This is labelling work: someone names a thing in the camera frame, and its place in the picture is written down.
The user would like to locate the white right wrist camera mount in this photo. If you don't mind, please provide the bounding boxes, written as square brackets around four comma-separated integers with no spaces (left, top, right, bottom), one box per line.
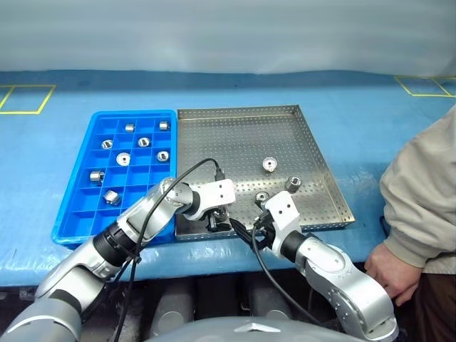
[264,191,304,257]

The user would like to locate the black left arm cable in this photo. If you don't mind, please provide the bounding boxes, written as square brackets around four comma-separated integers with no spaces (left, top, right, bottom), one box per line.
[112,158,225,342]

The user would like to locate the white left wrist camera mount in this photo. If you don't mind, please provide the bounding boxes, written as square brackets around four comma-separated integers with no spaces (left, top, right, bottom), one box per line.
[183,179,237,224]

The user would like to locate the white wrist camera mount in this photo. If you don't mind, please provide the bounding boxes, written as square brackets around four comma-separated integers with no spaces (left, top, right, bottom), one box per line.
[264,191,304,257]
[183,179,237,224]

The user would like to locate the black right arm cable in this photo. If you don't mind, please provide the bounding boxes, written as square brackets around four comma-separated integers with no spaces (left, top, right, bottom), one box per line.
[251,213,332,327]

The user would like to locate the blue compartment plastic tray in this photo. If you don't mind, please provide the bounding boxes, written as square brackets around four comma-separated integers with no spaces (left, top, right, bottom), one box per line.
[51,109,178,250]

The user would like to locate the person's bare hand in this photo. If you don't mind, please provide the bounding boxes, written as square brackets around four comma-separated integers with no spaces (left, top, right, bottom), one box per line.
[363,242,424,307]

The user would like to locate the dark grey rounded shape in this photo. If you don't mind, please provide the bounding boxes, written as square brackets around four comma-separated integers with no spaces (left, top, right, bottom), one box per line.
[149,281,195,338]
[245,281,299,321]

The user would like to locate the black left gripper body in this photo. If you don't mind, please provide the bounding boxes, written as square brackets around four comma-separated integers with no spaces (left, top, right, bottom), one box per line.
[207,203,233,217]

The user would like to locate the person's brown trousers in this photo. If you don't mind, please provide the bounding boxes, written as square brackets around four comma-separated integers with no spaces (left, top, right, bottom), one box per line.
[415,271,456,342]

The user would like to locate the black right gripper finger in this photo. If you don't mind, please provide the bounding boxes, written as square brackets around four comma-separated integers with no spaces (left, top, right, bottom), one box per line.
[239,233,266,253]
[229,217,256,240]

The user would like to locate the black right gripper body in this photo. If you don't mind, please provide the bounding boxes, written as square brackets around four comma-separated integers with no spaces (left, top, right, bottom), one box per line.
[253,209,276,250]

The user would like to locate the perforated steel tray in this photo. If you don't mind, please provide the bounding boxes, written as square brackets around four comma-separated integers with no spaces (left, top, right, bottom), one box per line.
[174,104,357,242]

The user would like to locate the silver robot torso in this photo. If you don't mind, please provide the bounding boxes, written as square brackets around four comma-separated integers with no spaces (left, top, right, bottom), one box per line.
[142,318,361,342]

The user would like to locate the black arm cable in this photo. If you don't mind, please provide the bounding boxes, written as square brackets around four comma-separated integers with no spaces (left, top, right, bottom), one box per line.
[112,158,225,342]
[251,213,332,327]

